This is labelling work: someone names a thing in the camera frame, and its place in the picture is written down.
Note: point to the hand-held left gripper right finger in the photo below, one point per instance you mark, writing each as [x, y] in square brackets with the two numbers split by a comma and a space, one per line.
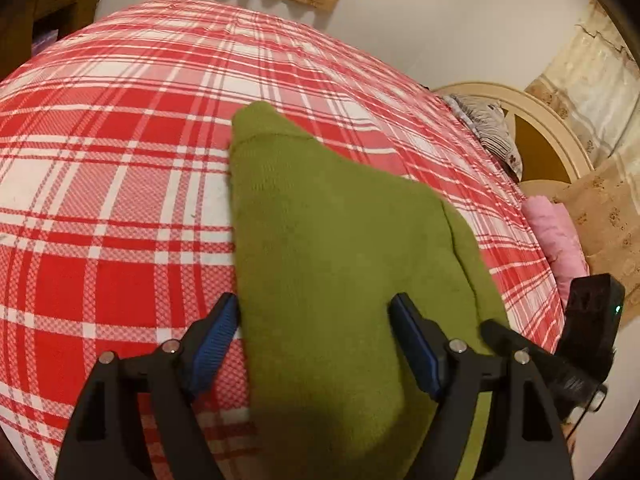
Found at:
[415, 345]

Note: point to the dark wooden side cabinet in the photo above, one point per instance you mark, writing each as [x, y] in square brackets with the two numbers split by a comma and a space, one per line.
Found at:
[65, 5]

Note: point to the grey patterned pillow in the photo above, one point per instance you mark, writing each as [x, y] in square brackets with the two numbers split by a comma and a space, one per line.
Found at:
[492, 130]

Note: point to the purple packet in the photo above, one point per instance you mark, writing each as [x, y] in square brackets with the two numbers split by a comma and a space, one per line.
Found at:
[45, 42]

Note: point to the cream patterned curtain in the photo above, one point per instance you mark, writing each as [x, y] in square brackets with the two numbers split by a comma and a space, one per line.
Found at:
[590, 80]

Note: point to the pink pillow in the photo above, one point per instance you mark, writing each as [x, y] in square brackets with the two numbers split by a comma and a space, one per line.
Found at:
[555, 240]

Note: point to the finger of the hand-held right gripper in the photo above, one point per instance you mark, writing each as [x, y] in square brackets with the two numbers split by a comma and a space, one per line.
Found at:
[505, 337]

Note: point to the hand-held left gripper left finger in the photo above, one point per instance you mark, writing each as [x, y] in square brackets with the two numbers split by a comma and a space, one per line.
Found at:
[215, 340]

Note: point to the green striped knit sweater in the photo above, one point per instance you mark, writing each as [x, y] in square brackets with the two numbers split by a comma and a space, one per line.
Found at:
[325, 260]

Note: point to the red plaid blanket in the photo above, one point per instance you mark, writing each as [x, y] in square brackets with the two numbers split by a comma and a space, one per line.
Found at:
[125, 160]

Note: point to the beige wooden headboard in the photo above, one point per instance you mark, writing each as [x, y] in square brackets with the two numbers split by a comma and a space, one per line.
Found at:
[550, 120]

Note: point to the tan floral cloth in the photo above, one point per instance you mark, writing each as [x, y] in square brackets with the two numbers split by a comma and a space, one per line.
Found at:
[610, 220]

